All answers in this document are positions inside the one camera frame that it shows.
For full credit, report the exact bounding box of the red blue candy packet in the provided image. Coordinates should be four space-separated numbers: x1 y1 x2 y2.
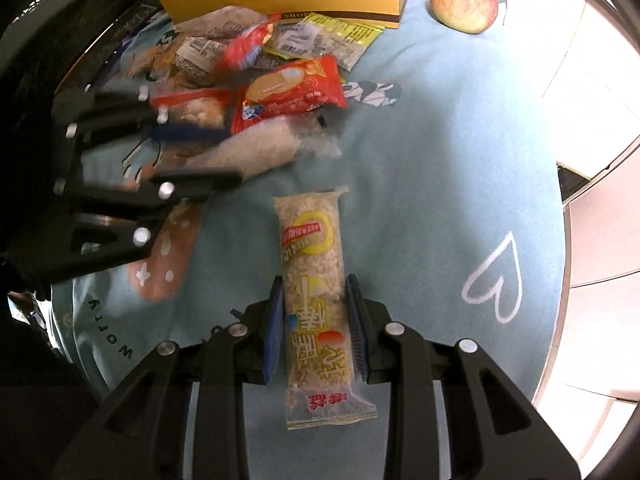
220 15 281 73

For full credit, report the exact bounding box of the light blue printed blanket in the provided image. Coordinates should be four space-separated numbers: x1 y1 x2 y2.
45 0 568 480

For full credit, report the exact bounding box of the red orange snack packet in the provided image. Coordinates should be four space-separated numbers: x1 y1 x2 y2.
150 86 236 128

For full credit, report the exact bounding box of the yellow green label packet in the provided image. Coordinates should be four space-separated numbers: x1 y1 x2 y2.
262 12 385 72

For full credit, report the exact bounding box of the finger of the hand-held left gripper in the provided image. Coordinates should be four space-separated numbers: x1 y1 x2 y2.
7 167 246 288
52 85 233 158

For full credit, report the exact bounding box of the white puffed snack packet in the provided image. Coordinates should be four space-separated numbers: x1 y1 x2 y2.
182 112 343 178

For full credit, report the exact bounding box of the grey brown snack packet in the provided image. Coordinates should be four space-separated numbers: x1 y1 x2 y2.
185 5 271 41

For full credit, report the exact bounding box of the dark carved wooden furniture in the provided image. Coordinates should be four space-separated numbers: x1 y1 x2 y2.
0 0 196 111

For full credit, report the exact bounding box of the clear pastry bag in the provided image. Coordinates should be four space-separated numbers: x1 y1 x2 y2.
127 35 231 88

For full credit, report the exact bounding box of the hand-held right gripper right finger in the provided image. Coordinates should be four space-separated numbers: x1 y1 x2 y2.
345 274 583 480

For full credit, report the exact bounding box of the clear rice stick packet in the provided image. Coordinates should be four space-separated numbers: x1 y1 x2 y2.
272 187 378 432

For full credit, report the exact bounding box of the red cracker packet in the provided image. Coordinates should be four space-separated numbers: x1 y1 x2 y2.
231 56 348 136

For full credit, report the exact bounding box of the red yellow apple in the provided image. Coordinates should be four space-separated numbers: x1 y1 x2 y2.
429 0 500 36

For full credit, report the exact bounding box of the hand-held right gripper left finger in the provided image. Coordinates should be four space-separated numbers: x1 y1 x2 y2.
52 275 286 480

